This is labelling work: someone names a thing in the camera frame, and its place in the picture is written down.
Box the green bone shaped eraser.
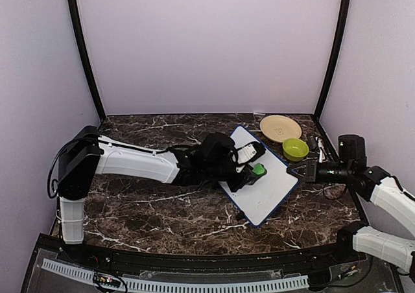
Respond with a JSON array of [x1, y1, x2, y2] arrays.
[[252, 163, 267, 176]]

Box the lime green bowl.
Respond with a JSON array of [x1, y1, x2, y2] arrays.
[[282, 138, 309, 162]]

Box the blue framed whiteboard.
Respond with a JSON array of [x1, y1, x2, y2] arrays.
[[217, 125, 300, 228]]

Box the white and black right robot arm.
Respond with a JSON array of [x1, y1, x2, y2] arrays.
[[287, 134, 414, 278]]

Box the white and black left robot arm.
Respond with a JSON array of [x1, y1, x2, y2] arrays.
[[47, 126, 267, 264]]

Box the black whiteboard stand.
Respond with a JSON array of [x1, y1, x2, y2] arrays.
[[235, 211, 244, 221]]

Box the beige plate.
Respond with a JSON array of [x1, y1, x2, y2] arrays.
[[259, 115, 302, 143]]

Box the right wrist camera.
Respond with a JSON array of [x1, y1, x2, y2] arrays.
[[307, 134, 330, 163]]

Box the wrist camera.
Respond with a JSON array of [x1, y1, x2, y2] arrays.
[[307, 134, 330, 163], [237, 141, 266, 165]]

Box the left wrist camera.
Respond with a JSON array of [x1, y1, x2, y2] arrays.
[[237, 141, 266, 165]]

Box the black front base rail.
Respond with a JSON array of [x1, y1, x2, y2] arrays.
[[33, 233, 371, 275]]

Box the black right frame post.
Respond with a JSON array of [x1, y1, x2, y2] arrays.
[[313, 0, 351, 123]]

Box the black frame post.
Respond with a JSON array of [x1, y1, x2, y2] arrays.
[[67, 0, 106, 122], [313, 0, 351, 123]]

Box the white slotted cable duct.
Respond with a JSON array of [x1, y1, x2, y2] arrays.
[[41, 259, 309, 292]]

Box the black left frame post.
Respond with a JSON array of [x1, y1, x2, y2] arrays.
[[67, 0, 106, 122]]

